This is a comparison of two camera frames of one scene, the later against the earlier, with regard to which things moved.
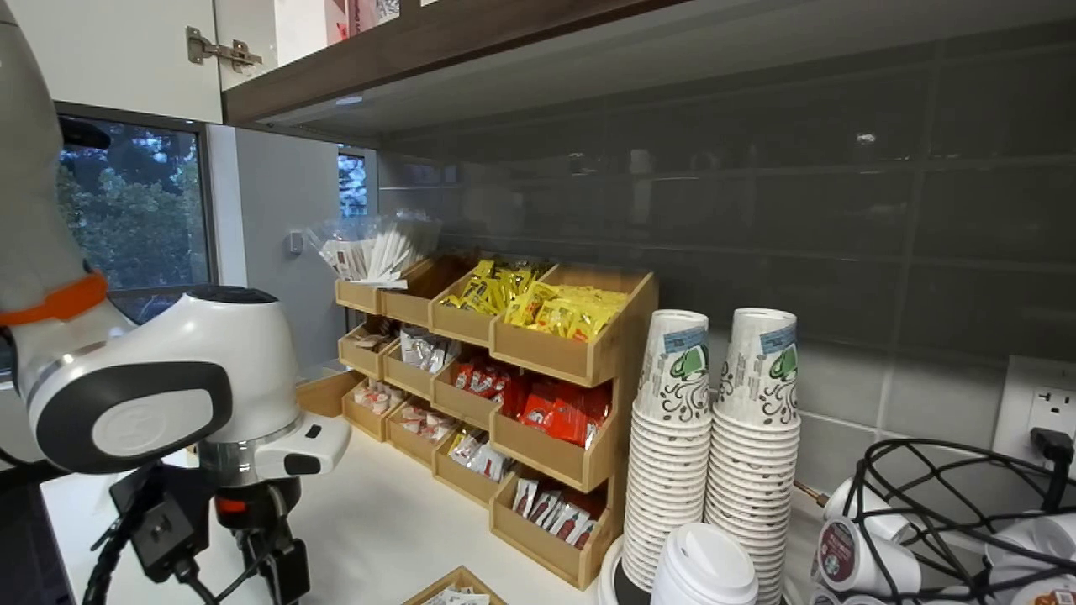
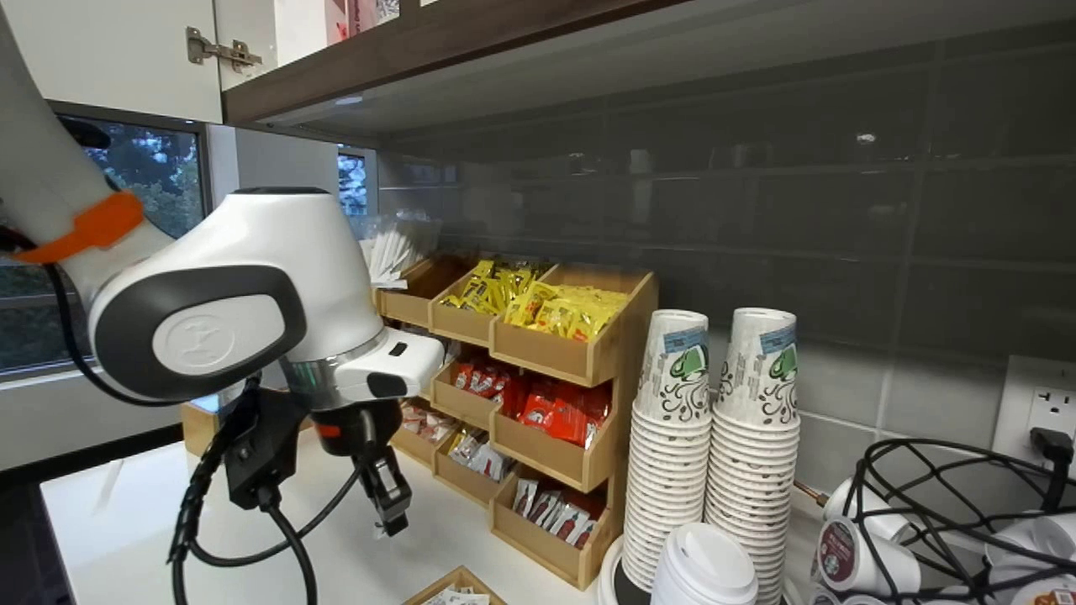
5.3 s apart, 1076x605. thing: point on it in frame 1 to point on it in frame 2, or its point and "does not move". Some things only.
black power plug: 1056,450 does not move
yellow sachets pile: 536,300 does not move
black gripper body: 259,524 to 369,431
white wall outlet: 1037,395 does not move
